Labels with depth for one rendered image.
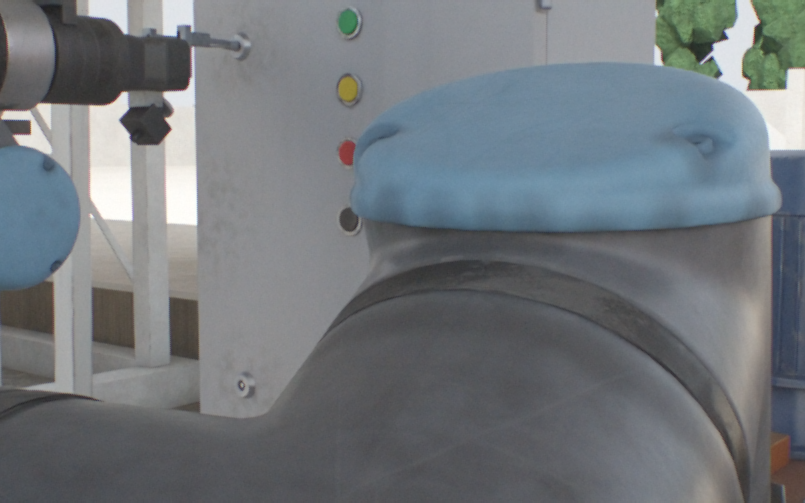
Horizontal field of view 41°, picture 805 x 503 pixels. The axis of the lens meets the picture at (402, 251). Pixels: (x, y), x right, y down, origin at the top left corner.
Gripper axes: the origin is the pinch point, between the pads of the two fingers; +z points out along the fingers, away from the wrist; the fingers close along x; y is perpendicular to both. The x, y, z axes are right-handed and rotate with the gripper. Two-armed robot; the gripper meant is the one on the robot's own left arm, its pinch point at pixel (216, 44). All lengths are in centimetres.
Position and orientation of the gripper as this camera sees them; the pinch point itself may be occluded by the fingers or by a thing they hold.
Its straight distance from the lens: 105.9
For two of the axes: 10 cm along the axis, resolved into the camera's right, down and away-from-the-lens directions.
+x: 7.9, 0.6, -6.1
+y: 0.0, 10.0, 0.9
